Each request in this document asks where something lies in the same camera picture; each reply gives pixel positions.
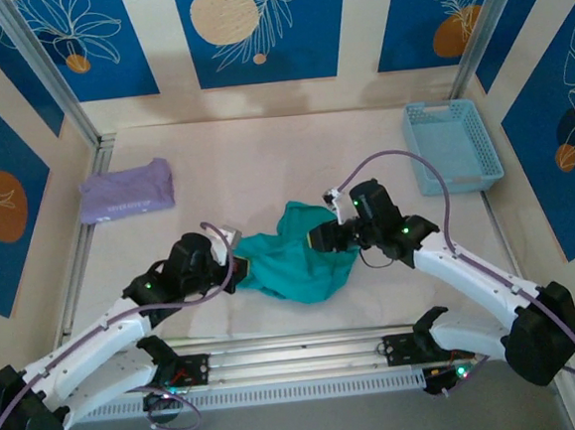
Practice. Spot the teal t-shirt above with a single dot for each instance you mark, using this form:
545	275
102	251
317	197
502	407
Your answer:
297	274

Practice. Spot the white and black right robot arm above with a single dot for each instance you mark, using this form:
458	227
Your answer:
471	275

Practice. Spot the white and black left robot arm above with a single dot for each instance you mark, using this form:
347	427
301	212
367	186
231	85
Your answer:
79	351

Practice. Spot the folded lavender t-shirt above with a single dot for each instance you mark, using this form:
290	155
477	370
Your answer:
121	193

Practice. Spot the light blue plastic basket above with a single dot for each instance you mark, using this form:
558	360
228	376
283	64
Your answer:
449	152

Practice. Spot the black controller board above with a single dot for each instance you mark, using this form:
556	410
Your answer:
163	406
445	379

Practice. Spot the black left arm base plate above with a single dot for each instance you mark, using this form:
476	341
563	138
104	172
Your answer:
195	369

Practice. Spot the aluminium table side rail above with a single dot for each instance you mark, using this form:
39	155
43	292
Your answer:
95	160
498	228

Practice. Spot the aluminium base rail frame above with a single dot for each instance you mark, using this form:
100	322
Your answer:
299	358

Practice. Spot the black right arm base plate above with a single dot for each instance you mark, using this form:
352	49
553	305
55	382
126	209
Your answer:
398	351

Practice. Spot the aluminium frame post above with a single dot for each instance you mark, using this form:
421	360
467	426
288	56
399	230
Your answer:
46	69
484	25

